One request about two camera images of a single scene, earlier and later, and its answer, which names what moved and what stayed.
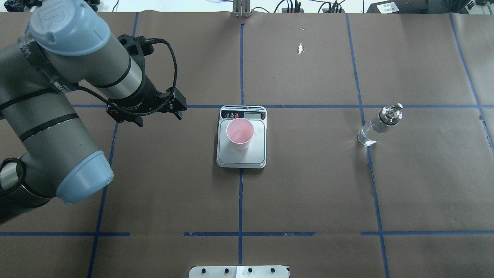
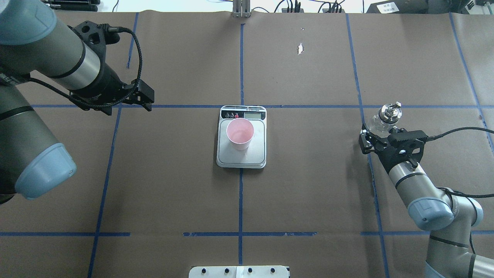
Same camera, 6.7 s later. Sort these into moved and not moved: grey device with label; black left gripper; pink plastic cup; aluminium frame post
Moved: black left gripper
Not moved: grey device with label; pink plastic cup; aluminium frame post
